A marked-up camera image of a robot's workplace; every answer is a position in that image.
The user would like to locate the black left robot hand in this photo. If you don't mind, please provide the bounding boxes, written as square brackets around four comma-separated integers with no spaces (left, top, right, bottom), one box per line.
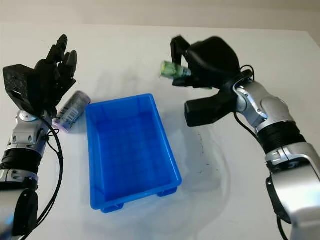
[27,33,78,117]

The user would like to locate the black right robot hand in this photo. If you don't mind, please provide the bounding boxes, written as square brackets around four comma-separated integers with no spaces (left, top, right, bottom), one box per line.
[170,35,242,92]

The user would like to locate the purple labelled can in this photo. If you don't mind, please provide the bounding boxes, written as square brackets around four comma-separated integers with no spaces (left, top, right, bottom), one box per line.
[52,90,92,135]

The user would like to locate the green white carton box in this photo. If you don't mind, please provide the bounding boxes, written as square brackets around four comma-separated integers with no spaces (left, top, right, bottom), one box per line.
[159,60,193,82]

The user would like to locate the blue plastic tray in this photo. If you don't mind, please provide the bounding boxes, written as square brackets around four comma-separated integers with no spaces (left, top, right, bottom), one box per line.
[85,93,183,214]

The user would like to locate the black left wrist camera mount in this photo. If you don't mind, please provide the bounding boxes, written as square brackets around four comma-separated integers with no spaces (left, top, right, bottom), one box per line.
[2,64,39,115]

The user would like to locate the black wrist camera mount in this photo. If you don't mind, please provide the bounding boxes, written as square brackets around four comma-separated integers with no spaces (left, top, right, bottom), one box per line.
[2,64,39,115]
[184,71,252,128]

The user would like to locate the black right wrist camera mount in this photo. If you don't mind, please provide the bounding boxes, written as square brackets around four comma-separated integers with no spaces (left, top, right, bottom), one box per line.
[184,71,252,128]

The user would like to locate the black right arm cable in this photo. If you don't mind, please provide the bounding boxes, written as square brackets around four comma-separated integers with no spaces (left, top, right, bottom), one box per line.
[233,64,292,240]

